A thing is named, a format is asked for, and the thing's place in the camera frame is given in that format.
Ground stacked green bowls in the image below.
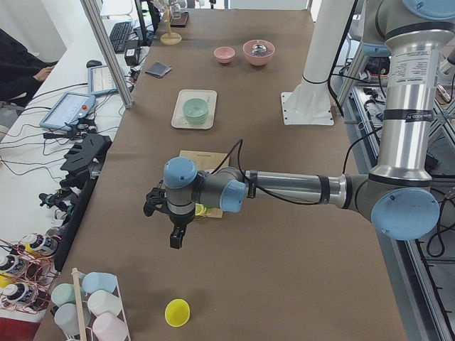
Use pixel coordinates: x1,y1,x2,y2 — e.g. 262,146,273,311
183,98,208,124

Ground cream serving tray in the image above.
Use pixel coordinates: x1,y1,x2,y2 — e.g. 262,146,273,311
171,90,217,130

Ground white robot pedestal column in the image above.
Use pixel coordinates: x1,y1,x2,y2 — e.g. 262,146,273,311
281,0,356,126

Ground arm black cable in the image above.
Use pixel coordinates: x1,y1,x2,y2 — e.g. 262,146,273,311
213,139,330,206

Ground large pink ice bowl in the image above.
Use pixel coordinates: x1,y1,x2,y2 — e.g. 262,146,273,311
242,39,275,66

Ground grey folded cloth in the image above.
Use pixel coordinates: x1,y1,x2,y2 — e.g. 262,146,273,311
145,62,172,78

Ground pink plastic cup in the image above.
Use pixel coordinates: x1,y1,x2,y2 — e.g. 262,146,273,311
92,313,128,341

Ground computer mouse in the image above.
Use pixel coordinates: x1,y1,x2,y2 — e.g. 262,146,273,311
86,60,102,68

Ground black power adapter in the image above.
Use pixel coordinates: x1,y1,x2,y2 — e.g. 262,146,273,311
124,40,141,66

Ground blue plastic cup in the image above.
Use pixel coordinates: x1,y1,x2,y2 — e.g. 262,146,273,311
82,272,117,294

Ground copper wire bottle rack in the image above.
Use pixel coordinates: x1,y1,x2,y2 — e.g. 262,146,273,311
1,233,59,315

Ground green plastic cup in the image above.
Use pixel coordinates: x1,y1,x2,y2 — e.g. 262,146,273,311
50,283,76,306

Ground wooden cutting board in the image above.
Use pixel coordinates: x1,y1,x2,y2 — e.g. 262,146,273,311
179,150,230,219

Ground lemon slice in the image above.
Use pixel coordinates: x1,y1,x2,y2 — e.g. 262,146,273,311
195,204,207,217

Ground black keyboard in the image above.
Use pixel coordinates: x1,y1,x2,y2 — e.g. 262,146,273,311
109,21,133,54

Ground wooden mug tree stand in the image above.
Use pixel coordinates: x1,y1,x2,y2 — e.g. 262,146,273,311
153,0,182,45

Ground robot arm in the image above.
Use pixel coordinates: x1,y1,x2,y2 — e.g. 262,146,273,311
159,1,454,249

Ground black tool holder rack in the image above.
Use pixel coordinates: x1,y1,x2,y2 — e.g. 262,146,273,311
54,134,112,272

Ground person in black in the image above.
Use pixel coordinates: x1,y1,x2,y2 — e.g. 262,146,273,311
1,30,58,107

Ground far teach pendant tablet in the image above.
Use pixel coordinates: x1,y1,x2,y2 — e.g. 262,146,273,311
87,65,117,97

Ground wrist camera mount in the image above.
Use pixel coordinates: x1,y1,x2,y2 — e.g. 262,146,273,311
143,188,170,217

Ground dark brown tray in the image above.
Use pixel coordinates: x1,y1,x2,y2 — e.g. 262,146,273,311
170,12,189,28

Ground small pink bowl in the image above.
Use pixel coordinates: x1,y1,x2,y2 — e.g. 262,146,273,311
213,46,236,64

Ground grey plastic cup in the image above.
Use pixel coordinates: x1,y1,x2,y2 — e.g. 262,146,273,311
54,303,80,335

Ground white cup rack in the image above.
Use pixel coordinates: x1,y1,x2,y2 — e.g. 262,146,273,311
71,268,132,340

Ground metal ice scoop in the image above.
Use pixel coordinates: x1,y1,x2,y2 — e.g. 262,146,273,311
249,43,272,57

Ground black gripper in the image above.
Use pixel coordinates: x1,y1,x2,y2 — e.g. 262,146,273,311
168,207,196,249

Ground aluminium frame post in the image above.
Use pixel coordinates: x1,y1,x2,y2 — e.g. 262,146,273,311
80,0,134,109

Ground white plastic cup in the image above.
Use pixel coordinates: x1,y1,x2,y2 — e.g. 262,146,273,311
87,290,122,316

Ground teach pendant tablet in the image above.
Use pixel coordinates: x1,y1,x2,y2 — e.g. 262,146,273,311
39,92,96,131
87,65,117,97

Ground near teach pendant tablet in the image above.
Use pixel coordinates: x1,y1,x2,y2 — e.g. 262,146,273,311
39,92,96,131

